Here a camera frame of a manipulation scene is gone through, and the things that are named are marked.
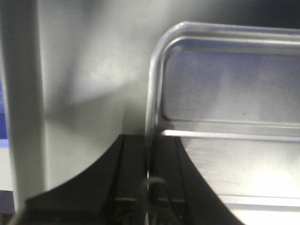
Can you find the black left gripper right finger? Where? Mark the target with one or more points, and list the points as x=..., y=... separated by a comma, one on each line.
x=181, y=190

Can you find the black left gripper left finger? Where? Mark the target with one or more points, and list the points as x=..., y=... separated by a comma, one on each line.
x=108, y=192

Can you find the small silver metal tray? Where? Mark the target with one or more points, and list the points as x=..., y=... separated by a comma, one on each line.
x=232, y=95

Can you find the large grey serving tray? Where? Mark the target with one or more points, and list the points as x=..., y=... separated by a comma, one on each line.
x=75, y=74

